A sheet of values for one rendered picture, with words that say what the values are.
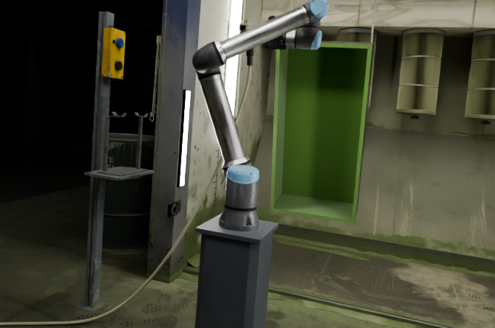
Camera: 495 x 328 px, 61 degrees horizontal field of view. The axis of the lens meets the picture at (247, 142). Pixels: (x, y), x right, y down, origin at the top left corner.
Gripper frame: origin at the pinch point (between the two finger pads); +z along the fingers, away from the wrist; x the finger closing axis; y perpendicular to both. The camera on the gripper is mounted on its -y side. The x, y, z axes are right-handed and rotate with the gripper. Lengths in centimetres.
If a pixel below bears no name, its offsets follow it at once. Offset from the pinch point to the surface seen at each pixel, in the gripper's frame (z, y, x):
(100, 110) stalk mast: 76, 42, -22
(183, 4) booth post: 55, -15, 40
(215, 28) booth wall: 49, 0, 81
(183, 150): 49, 75, 22
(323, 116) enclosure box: -32, 60, 94
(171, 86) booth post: 59, 36, 29
